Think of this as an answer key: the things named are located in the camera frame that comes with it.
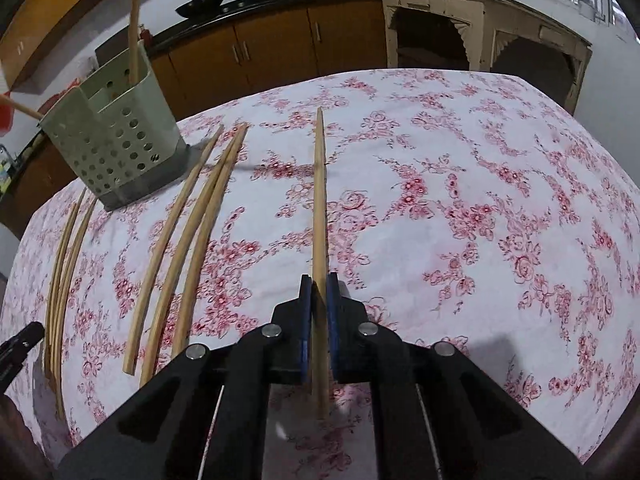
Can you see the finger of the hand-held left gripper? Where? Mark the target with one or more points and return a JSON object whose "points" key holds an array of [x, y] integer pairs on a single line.
{"points": [[22, 338]]}

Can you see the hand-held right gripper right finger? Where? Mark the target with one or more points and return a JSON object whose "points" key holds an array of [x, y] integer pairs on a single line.
{"points": [[334, 330]]}

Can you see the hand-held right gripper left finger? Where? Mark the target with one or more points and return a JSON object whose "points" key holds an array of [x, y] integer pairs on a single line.
{"points": [[305, 330]]}

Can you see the wooden chopstick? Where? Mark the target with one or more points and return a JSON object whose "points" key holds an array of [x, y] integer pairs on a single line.
{"points": [[165, 245], [318, 210], [202, 255], [22, 108], [179, 260], [52, 285], [64, 310], [58, 295], [136, 20]]}

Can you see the green perforated utensil holder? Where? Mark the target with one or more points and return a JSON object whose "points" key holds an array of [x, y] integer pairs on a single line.
{"points": [[125, 150]]}

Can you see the red floral white tablecloth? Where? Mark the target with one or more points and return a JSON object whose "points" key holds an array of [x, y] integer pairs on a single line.
{"points": [[450, 210]]}

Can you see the red hanging bag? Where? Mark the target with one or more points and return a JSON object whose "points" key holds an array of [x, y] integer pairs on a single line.
{"points": [[4, 120]]}

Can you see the brown wooden base cabinet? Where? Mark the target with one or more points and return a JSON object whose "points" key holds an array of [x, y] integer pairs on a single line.
{"points": [[275, 45]]}

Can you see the dark board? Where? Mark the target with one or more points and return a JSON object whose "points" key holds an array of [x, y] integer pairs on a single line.
{"points": [[112, 47]]}

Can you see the black wok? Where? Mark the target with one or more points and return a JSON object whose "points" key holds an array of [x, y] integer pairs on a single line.
{"points": [[200, 6]]}

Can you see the cardboard box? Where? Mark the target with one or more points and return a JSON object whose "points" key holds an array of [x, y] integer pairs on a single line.
{"points": [[435, 0]]}

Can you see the yellow wall cabinet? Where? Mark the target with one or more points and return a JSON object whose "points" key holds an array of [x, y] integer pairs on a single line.
{"points": [[45, 5]]}

